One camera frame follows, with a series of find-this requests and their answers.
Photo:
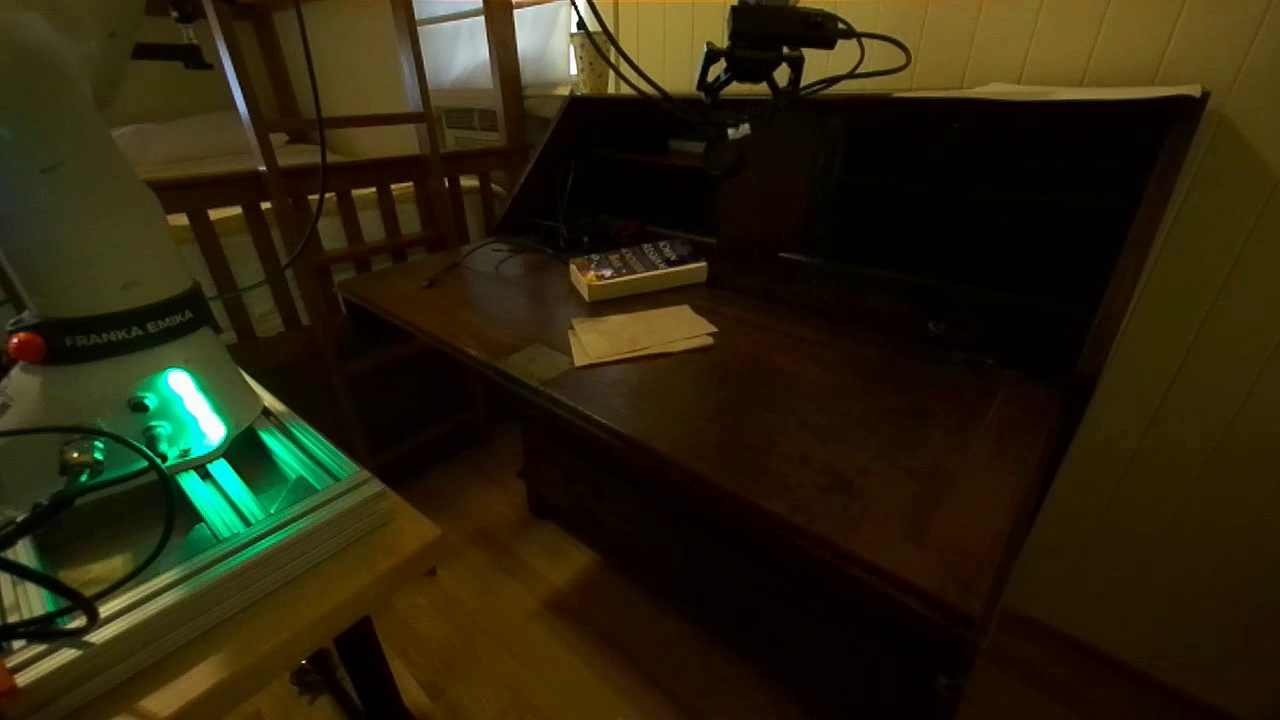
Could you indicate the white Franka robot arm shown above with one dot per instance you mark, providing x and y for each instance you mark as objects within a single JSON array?
[{"x": 80, "y": 226}]

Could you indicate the dark wooden secretary desk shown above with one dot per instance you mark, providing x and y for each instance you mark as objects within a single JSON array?
[{"x": 802, "y": 427}]

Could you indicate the light wooden robot table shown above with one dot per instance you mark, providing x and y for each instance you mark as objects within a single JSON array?
[{"x": 333, "y": 584}]

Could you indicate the wooden slatted chair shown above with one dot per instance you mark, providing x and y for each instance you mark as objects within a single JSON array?
[{"x": 305, "y": 203}]

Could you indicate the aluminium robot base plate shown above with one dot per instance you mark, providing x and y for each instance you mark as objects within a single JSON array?
[{"x": 242, "y": 535}]

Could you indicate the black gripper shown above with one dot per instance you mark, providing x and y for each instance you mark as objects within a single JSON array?
[{"x": 784, "y": 25}]

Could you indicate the folded beige paper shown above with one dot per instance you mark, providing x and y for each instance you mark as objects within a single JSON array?
[{"x": 641, "y": 335}]

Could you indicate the red round knob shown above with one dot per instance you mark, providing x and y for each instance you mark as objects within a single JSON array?
[{"x": 26, "y": 346}]

